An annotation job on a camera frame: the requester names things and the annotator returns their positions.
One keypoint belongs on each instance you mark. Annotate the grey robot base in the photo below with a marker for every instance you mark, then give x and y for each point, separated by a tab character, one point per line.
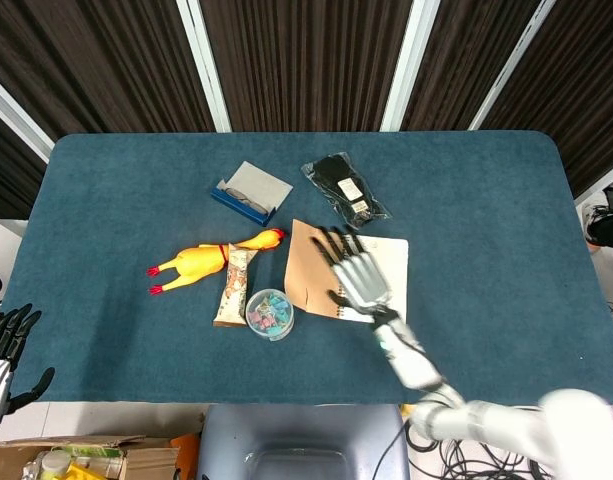
303	442

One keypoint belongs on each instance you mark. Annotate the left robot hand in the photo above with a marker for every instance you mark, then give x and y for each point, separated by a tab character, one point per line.
3	350

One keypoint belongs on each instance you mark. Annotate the blue glasses case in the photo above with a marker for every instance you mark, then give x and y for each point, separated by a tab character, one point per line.
238	202

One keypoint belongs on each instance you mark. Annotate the black socks in plastic bag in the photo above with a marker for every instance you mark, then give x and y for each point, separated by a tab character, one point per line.
343	192

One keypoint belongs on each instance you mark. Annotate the cardboard box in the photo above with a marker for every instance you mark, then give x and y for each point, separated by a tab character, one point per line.
86	457

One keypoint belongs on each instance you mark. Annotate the brown spiral notebook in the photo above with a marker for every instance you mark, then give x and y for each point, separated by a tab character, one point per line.
316	275

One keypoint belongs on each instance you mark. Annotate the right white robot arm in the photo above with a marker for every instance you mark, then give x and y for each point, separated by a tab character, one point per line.
476	400

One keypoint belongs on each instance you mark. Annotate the small yellow object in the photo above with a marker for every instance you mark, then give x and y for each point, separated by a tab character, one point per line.
406	409

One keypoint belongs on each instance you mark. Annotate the clear tub of binder clips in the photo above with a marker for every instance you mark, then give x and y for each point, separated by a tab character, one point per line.
270	315

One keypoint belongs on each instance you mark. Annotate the beige snack bar wrapper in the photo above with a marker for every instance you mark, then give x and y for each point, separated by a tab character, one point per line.
233	290

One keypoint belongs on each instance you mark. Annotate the yellow rubber chicken toy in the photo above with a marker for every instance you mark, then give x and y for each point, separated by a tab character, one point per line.
206	257

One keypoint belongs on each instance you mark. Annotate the eyeglasses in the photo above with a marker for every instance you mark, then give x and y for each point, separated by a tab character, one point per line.
241	196

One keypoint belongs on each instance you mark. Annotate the black and white shoe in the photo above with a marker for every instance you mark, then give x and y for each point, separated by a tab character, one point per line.
606	225

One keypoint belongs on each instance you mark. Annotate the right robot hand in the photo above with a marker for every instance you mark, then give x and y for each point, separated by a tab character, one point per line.
358	277

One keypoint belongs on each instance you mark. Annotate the blue table cloth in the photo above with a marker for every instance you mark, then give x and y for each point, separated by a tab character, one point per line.
136	200

